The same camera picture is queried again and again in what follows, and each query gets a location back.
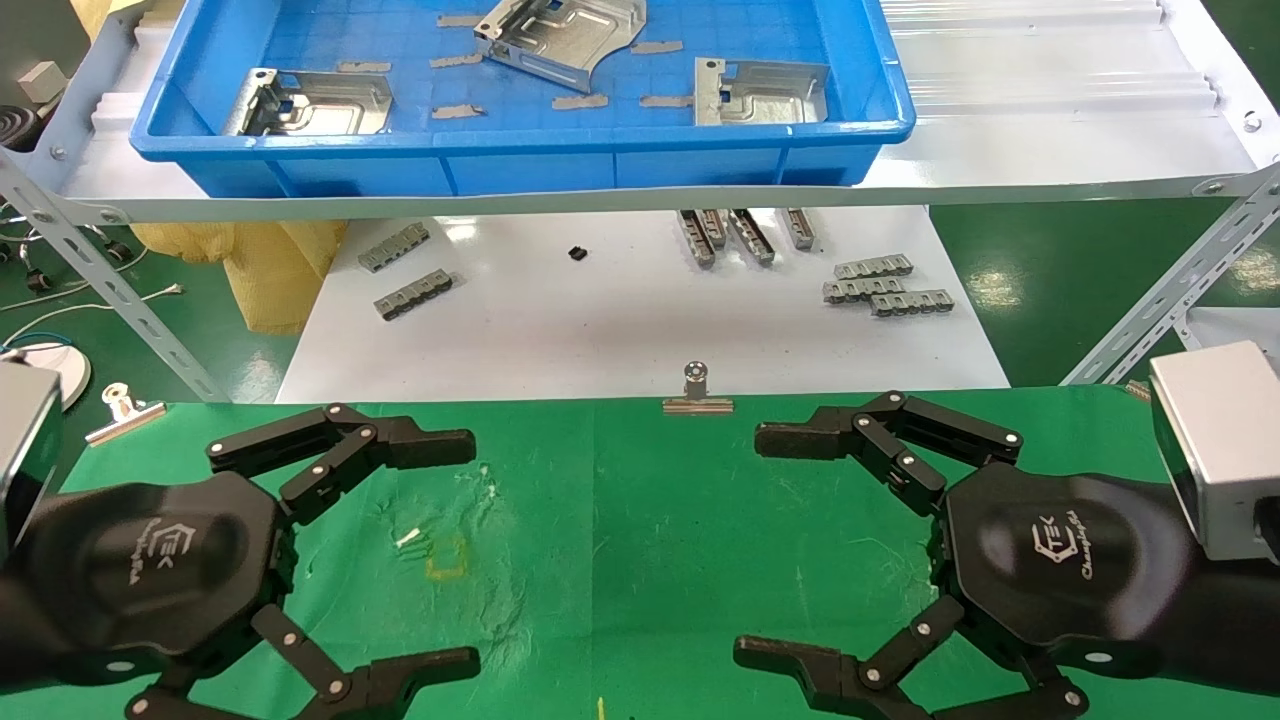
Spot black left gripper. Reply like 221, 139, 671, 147
0, 403, 483, 720

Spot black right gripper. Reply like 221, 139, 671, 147
733, 392, 1280, 720

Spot silver sheet metal bracket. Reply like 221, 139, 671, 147
693, 57, 831, 128
222, 67, 396, 137
473, 0, 649, 96

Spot green table cloth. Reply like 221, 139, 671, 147
0, 385, 1280, 720

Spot yellow plastic bag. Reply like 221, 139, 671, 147
130, 218, 349, 336

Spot white standing fan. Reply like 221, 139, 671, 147
0, 343, 93, 411

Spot blue plastic bin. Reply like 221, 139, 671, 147
128, 0, 917, 199

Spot white metal shelf board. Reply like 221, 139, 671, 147
60, 0, 1280, 223

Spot black rolling chair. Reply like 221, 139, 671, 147
0, 100, 151, 296

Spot small grey box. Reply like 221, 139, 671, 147
15, 60, 69, 104

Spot white floor cable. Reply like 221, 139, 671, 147
0, 283, 186, 341

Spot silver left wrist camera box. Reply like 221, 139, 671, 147
0, 362, 63, 561

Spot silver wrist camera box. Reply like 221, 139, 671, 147
1150, 340, 1280, 563
0, 362, 63, 561

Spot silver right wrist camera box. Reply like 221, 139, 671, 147
1150, 340, 1280, 563

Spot white perforated shelf post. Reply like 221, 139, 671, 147
1060, 165, 1280, 387
0, 150, 233, 403

